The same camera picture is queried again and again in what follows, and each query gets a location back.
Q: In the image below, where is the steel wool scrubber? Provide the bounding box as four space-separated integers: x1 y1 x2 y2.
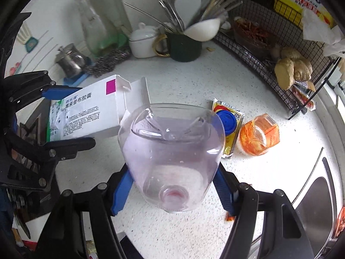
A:
86 47 132 77

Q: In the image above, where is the bowl of dried chillies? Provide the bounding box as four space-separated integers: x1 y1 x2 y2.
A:
233 16 278 58

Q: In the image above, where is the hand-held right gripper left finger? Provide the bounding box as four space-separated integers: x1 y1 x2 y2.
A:
34 164 134 259

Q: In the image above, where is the dark green mug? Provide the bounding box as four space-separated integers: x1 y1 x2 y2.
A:
154 31 202 62

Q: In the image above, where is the long metal rod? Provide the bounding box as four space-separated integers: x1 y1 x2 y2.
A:
124 2 174 32

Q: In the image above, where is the blue bottle cap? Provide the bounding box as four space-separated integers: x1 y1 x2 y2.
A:
214 109 238 137

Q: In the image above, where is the glass vase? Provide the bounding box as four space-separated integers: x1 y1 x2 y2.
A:
70 0 114 57

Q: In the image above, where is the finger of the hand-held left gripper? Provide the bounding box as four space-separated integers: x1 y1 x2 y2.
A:
0 137 97 194
5 70 83 109

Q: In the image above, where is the green plastic dish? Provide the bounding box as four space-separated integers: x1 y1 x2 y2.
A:
98 34 129 51

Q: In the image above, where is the small metal kettle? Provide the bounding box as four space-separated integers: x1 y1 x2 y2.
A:
55 43 89 79

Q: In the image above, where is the ginger root piece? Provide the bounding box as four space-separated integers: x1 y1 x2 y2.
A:
292 57 313 82
274 58 295 90
280 46 305 60

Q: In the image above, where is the clear plastic bottle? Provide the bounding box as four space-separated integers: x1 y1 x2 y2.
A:
118 103 226 213

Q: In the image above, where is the white rice paddle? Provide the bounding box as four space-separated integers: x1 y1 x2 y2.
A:
174 0 202 28

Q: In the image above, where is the yellow box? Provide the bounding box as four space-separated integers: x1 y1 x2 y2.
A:
273 0 336 29

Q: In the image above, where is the yellow sachet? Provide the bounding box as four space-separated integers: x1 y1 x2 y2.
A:
211 98 245 159

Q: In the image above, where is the red sachet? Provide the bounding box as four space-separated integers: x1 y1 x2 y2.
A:
291 85 317 111

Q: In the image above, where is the black wire rack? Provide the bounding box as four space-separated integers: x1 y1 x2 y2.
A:
205 0 342 120

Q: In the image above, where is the white plastic bag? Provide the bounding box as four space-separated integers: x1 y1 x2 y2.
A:
302 7 345 58

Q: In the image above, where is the bundle of chopsticks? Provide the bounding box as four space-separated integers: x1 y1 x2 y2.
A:
199 0 243 24

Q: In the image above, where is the bunch of metal spoons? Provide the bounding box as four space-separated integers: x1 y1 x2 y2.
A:
158 0 186 33

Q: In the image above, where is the white medicine box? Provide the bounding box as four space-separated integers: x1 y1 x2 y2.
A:
46 74 151 142

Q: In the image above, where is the white ladle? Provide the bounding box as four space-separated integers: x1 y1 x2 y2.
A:
185 18 222 43

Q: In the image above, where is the white lidded sugar bowl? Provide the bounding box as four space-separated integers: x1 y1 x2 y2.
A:
129 22 160 59

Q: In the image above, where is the orange label plastic cup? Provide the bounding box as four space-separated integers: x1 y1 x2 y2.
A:
239 113 280 156

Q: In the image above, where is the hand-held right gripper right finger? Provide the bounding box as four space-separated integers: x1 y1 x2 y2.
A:
212 164 315 259

